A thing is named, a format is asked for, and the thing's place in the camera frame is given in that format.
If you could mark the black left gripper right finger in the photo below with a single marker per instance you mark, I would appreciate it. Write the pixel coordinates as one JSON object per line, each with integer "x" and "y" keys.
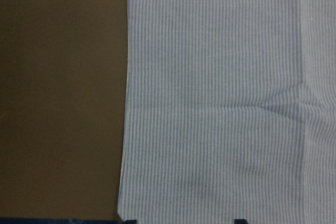
{"x": 239, "y": 221}

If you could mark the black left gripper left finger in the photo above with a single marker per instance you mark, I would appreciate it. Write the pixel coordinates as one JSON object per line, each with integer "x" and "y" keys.
{"x": 130, "y": 222}

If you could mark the light blue striped shirt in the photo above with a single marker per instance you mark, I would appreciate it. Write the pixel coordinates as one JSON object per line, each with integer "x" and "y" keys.
{"x": 229, "y": 112}

